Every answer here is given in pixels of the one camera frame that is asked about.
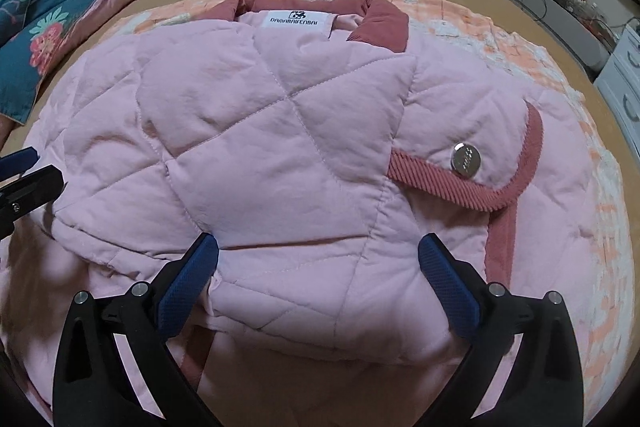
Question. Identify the pink quilted jacket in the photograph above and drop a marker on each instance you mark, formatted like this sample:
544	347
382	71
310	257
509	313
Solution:
280	147

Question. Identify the grey dressing desk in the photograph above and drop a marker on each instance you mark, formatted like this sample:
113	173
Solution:
565	22

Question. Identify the white drawer cabinet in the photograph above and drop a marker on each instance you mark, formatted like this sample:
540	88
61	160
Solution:
622	82

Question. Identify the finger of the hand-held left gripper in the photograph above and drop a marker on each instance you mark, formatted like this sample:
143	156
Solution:
30	193
17	161

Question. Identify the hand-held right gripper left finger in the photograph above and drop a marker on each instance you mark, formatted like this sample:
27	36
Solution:
187	279

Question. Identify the teal floral quilt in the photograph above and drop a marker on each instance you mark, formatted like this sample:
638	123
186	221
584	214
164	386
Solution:
60	22

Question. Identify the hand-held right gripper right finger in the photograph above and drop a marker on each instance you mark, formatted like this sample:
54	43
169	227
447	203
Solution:
447	282

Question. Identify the orange plaid bear blanket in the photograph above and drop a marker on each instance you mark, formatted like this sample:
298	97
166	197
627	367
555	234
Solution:
500	37

